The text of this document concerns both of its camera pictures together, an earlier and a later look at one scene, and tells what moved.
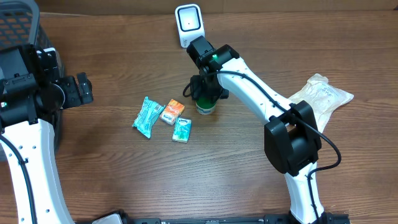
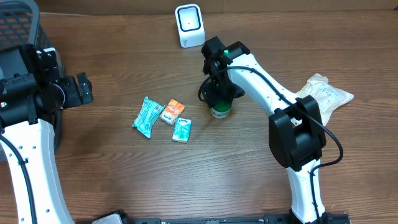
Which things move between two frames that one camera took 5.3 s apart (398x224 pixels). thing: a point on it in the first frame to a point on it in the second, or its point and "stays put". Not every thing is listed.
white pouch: (321, 98) stays put
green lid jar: (204, 102) to (221, 110)
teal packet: (181, 130) stays put
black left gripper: (76, 98) stays put
